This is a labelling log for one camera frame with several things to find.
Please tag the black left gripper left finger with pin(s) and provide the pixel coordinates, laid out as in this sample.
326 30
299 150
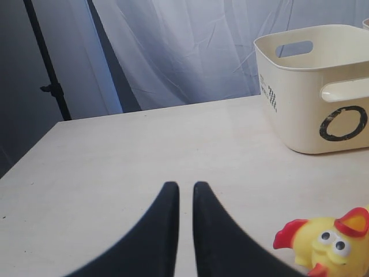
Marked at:
149 248

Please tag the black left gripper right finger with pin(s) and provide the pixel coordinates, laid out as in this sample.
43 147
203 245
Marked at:
222 248

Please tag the yellow rubber chicken with head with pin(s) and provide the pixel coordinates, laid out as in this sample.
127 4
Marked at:
328 246

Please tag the cream bin with O mark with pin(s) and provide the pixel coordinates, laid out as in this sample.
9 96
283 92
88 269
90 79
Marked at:
314 84

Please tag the black tripod stand pole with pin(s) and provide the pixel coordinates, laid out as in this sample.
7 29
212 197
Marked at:
54 88

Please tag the white backdrop curtain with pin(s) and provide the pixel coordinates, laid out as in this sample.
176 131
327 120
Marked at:
122 56

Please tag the cream bin with X mark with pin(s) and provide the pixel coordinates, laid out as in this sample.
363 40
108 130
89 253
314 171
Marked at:
366 24

